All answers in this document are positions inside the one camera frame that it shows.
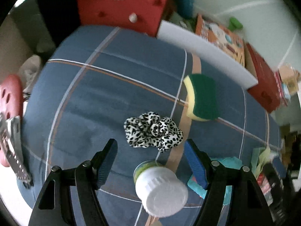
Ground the pink patterned box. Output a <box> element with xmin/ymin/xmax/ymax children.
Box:
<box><xmin>274</xmin><ymin>72</ymin><xmax>291</xmax><ymax>107</ymax></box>

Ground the white bottle with green label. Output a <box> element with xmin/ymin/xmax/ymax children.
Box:
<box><xmin>133</xmin><ymin>160</ymin><xmax>189</xmax><ymax>217</ymax></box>

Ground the light green cloth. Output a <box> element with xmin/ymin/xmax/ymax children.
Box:
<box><xmin>250</xmin><ymin>146</ymin><xmax>272</xmax><ymax>177</ymax></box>

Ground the teal plastic toy box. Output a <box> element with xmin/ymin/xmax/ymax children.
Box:
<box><xmin>187</xmin><ymin>157</ymin><xmax>242</xmax><ymax>205</ymax></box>

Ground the green knob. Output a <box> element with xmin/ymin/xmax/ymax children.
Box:
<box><xmin>228</xmin><ymin>16</ymin><xmax>244</xmax><ymax>31</ymax></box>

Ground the red felt handbag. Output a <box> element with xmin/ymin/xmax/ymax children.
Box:
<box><xmin>76</xmin><ymin>0</ymin><xmax>170</xmax><ymax>37</ymax></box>

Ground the blue plaid blanket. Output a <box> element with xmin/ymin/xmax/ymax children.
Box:
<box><xmin>17</xmin><ymin>25</ymin><xmax>286</xmax><ymax>226</ymax></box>

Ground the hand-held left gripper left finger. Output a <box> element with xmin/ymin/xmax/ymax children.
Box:
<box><xmin>28</xmin><ymin>138</ymin><xmax>118</xmax><ymax>226</ymax></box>

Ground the orange printed box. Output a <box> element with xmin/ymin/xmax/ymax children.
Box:
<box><xmin>195</xmin><ymin>13</ymin><xmax>246</xmax><ymax>69</ymax></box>

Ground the red gift box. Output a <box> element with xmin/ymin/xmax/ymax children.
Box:
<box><xmin>245</xmin><ymin>42</ymin><xmax>281</xmax><ymax>113</ymax></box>

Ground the tan handbag box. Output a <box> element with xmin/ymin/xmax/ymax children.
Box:
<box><xmin>279</xmin><ymin>62</ymin><xmax>301</xmax><ymax>92</ymax></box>

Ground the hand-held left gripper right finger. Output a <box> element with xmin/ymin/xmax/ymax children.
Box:
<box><xmin>184</xmin><ymin>138</ymin><xmax>274</xmax><ymax>226</ymax></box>

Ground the white board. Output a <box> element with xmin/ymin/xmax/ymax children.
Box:
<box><xmin>156</xmin><ymin>20</ymin><xmax>258</xmax><ymax>90</ymax></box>

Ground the leopard print scrunchie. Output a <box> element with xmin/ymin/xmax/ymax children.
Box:
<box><xmin>124</xmin><ymin>111</ymin><xmax>184</xmax><ymax>152</ymax></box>

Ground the green and yellow sponge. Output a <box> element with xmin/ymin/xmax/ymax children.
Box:
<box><xmin>183</xmin><ymin>74</ymin><xmax>220</xmax><ymax>122</ymax></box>

